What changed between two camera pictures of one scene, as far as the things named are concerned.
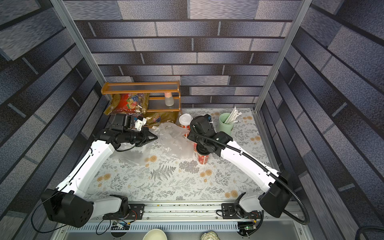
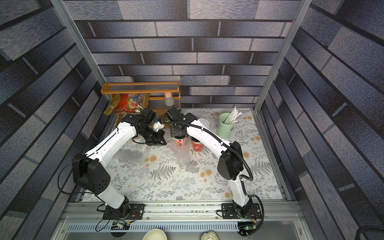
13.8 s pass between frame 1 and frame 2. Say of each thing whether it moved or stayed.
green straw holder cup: stayed
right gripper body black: moved
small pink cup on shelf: stayed
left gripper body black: moved
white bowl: stayed
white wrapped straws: stayed
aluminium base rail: stayed
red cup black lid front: moved
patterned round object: stayed
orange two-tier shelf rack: stayed
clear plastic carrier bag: moved
